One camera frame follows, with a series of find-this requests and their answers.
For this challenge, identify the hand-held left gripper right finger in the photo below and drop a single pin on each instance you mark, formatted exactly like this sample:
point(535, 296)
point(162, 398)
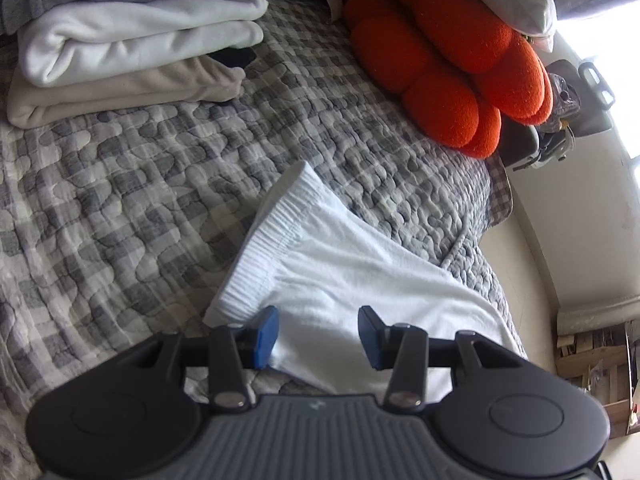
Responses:
point(371, 345)

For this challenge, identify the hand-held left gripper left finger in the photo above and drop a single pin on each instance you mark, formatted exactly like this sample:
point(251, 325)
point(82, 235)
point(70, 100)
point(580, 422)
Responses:
point(265, 340)

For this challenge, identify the white pants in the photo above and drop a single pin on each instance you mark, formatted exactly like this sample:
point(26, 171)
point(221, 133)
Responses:
point(360, 285)

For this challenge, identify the grey plaid sofa cover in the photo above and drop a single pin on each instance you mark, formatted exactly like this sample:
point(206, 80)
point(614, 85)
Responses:
point(502, 190)

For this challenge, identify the grey pebble quilted blanket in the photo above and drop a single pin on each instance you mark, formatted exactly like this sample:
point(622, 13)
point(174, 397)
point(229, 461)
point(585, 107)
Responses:
point(125, 175)

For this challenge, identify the wooden shelf unit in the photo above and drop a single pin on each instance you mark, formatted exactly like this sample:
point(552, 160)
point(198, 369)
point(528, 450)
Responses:
point(595, 365)

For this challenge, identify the beige folded garment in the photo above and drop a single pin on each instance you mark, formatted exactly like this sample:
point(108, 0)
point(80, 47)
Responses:
point(100, 95)

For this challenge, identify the camouflage backpack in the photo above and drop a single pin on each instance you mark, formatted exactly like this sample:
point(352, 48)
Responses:
point(562, 100)

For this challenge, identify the white folded sweatshirt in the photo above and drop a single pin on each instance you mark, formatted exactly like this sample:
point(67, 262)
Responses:
point(125, 35)

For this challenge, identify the grey folded sweatshirt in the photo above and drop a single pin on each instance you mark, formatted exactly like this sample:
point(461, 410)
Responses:
point(75, 0)

